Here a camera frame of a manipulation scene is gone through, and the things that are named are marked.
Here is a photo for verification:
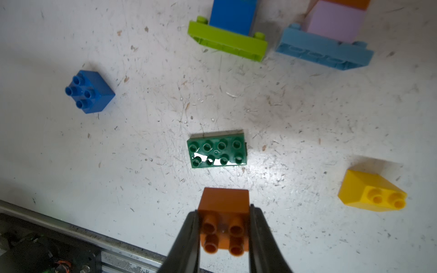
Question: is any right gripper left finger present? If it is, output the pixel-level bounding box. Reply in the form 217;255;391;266
158;210;200;273

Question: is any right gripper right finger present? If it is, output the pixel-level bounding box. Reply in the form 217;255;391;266
249;204;292;273

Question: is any orange lego brick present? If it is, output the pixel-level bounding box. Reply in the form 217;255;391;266
326;0;371;11
198;188;250;257

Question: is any dark green lego brick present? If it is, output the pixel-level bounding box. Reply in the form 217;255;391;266
187;133;248;168

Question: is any lime green lego brick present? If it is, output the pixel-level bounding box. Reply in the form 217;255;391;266
188;16;268;62

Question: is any light blue lego brick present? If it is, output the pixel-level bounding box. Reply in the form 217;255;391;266
276;23;374;71

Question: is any purple lego brick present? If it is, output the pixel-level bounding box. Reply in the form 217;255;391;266
302;1;367;43

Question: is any yellow lego brick upper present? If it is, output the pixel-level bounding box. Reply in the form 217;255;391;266
338;170;407;212

